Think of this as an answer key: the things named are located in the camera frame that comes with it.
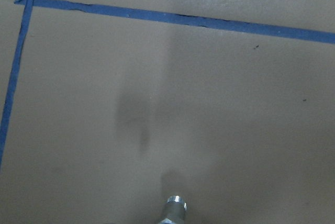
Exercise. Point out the silver pipe fitting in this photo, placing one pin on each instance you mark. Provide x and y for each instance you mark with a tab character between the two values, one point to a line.
174	210

